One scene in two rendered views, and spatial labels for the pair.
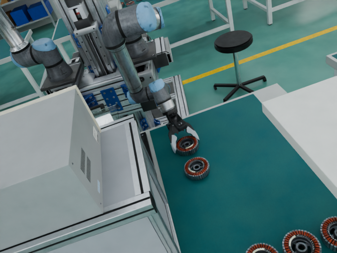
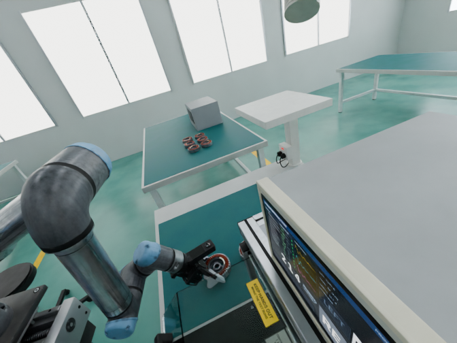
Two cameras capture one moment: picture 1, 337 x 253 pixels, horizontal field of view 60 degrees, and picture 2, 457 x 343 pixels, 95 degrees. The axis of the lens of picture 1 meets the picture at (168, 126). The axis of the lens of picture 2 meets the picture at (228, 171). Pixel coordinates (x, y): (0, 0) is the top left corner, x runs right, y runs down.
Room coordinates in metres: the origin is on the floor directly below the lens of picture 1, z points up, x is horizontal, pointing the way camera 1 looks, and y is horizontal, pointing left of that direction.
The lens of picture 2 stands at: (1.02, 0.52, 1.52)
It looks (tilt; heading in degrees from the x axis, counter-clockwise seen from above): 31 degrees down; 258
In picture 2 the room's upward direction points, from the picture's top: 16 degrees counter-clockwise
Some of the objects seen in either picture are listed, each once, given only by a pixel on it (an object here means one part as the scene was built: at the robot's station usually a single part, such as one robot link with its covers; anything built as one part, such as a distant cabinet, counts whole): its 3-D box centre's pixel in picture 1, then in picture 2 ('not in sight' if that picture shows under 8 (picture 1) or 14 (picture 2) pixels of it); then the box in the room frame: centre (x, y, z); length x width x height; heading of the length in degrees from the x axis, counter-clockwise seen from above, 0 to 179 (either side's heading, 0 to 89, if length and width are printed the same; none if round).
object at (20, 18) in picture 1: (21, 15); not in sight; (7.31, 2.25, 0.43); 0.42 x 0.28 x 0.30; 178
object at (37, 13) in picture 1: (40, 9); not in sight; (7.31, 1.82, 0.40); 0.42 x 0.42 x 0.25; 89
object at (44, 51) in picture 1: (45, 51); not in sight; (1.75, 0.52, 1.20); 0.13 x 0.12 x 0.14; 74
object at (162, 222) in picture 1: (159, 207); not in sight; (0.65, 0.12, 0.91); 0.28 x 0.03 x 0.32; 0
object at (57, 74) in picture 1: (56, 68); not in sight; (1.75, 0.52, 1.09); 0.15 x 0.15 x 0.10
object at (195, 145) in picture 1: (187, 145); (217, 267); (1.05, -0.05, 0.77); 0.11 x 0.11 x 0.04
